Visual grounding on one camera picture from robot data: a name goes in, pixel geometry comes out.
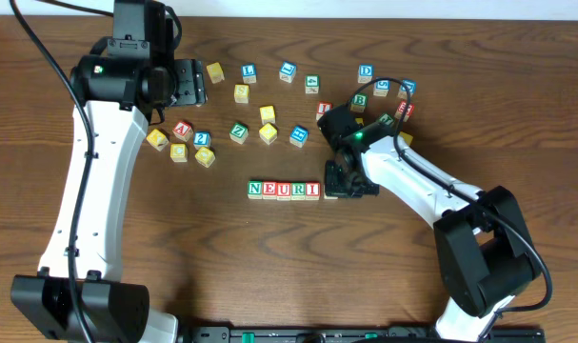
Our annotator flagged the blue tilted L block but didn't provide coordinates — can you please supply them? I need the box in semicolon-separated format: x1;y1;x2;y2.
279;61;297;83

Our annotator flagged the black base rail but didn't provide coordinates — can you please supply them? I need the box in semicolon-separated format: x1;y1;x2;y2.
176;325;547;343

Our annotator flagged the yellow s block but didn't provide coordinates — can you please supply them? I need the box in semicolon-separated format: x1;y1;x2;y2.
259;105;276;125
233;84;249;104

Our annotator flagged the blue D block right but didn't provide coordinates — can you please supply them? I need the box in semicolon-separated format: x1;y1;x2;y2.
397;79;417;100

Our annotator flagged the blue 5 block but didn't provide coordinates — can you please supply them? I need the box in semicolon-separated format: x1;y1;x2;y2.
372;78;391;97

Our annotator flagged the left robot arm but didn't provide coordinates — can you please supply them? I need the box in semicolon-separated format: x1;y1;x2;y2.
10;0;207;342

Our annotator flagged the blue P block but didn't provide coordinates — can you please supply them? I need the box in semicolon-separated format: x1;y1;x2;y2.
323;192;338;200

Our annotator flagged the green J block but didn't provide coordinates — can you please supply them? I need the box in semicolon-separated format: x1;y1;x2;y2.
377;113;395;127

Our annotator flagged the yellow M block right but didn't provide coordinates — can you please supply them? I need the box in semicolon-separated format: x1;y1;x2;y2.
399;131;413;146

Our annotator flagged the red i block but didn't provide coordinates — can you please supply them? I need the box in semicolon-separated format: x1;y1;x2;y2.
305;182;321;200
315;101;332;121

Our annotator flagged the green 4 block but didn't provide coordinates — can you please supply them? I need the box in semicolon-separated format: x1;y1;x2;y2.
305;74;320;94

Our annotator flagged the yellow Q block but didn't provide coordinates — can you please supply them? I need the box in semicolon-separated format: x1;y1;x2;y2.
195;147;216;168

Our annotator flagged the yellow K block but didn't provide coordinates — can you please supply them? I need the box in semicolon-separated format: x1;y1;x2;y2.
146;129;169;151

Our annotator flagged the green Z block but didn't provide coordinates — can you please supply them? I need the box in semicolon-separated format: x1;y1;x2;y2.
229;123;249;145

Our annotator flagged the red E block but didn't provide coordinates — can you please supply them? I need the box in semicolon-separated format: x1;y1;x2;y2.
262;181;277;200

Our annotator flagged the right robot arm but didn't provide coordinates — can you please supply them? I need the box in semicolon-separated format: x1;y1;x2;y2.
317;106;548;342

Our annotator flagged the green R block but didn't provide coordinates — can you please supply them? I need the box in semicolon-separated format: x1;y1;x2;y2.
290;182;307;200

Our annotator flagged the green B block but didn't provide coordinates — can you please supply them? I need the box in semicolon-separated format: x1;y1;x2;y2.
349;93;369;113

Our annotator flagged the red A block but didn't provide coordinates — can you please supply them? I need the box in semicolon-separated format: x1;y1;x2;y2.
172;121;193;142

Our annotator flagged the green N block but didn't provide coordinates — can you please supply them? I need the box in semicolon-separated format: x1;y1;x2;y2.
248;180;263;199

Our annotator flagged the red M block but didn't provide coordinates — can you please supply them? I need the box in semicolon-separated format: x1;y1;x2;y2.
394;100;415;122

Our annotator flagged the blue H block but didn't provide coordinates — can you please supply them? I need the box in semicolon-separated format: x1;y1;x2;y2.
289;126;309;148

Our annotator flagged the red U block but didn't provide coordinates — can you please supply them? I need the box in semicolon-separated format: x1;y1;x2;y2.
276;182;291;201

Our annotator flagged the blue D block top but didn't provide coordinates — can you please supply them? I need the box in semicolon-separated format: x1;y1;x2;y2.
357;65;374;84

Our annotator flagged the yellow C block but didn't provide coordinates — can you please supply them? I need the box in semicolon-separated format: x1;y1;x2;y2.
170;143;189;163

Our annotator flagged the blue d block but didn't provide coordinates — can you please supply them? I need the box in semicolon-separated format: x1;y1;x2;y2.
357;65;374;84
397;79;417;100

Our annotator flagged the blue 2 block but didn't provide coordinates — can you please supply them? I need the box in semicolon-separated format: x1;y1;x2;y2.
192;131;211;150

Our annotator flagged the yellow block top left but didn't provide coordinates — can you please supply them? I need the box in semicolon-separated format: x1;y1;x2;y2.
206;62;225;84

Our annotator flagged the yellow O block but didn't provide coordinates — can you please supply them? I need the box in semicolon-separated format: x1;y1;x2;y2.
259;123;278;145

